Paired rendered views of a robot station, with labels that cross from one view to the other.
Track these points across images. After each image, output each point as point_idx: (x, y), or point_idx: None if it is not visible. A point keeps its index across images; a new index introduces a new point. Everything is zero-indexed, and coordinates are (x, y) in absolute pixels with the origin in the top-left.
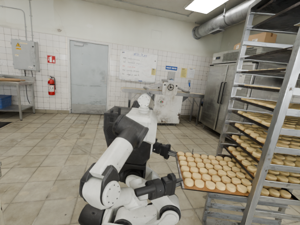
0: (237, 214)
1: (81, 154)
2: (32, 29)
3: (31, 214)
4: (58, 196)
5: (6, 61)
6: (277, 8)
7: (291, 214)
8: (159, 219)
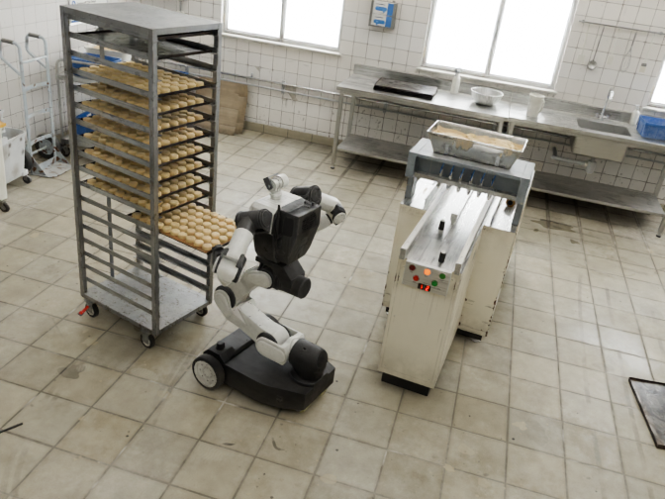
0: (125, 296)
1: None
2: None
3: (391, 471)
4: (350, 492)
5: None
6: (157, 36)
7: None
8: (250, 296)
